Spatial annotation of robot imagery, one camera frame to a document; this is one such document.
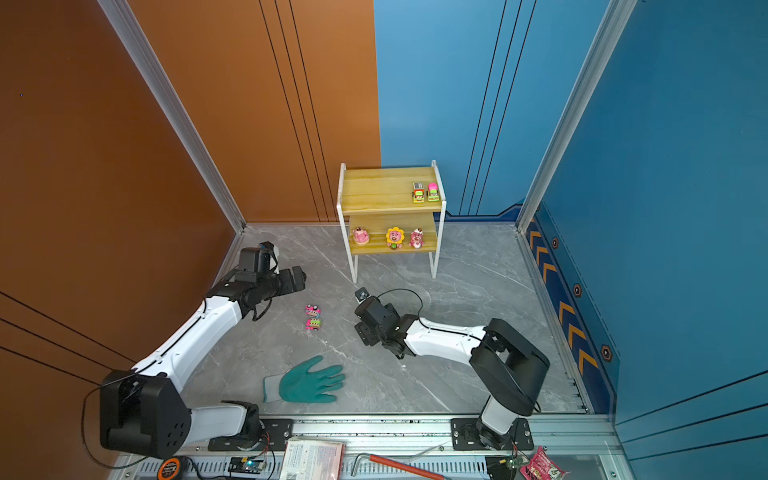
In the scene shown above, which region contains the pink bear toy yellow base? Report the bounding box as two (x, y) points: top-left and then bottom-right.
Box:
(352, 227), (370, 245)

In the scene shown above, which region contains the small board right edge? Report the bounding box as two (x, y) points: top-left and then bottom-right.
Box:
(485, 456), (518, 480)

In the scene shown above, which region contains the green circuit board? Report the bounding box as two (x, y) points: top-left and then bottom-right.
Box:
(228, 456), (266, 475)

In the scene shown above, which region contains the green orange toy truck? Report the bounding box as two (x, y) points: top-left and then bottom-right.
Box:
(412, 182), (428, 204)

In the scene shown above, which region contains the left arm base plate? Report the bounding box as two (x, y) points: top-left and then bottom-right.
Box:
(207, 418), (294, 453)

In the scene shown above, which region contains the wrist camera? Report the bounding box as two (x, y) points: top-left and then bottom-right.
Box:
(258, 241), (279, 268)
(354, 287), (370, 303)

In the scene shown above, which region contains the pink toy car upper left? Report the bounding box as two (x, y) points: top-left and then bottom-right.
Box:
(305, 305), (321, 318)

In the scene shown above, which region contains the orange tape measure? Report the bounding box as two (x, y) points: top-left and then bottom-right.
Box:
(156, 457), (184, 480)

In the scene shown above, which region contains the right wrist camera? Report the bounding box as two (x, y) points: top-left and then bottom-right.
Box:
(354, 287), (370, 303)

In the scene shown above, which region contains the plastic bag with papers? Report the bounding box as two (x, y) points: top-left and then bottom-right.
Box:
(279, 438), (345, 480)

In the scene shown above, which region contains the yellow wooden two-tier shelf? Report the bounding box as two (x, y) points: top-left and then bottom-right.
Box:
(336, 160), (447, 282)

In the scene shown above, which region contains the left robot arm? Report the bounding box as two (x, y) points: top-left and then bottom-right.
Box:
(98, 242), (307, 459)

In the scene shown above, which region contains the pink yellow flower toy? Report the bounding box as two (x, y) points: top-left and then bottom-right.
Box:
(386, 227), (405, 250)

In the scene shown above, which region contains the pink green toy car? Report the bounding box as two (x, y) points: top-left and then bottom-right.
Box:
(305, 318), (322, 330)

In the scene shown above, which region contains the red handled hex wrench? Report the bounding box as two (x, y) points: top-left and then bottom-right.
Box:
(350, 453), (448, 480)

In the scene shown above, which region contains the pink snack packet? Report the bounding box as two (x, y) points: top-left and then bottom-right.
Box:
(519, 447), (568, 480)

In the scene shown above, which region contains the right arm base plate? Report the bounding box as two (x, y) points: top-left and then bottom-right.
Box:
(450, 417), (535, 451)

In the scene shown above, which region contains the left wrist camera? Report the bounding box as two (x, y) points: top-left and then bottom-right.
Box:
(258, 241), (279, 268)

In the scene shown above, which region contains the pink green toy vehicle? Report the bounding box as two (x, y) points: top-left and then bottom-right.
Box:
(427, 183), (441, 202)

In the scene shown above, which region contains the green rubber work glove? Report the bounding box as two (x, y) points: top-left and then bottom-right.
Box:
(263, 356), (345, 404)

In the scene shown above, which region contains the pink strawberry bear toy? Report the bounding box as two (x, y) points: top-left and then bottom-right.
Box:
(409, 228), (424, 249)

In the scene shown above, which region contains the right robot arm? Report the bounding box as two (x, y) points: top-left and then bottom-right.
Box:
(355, 288), (550, 451)

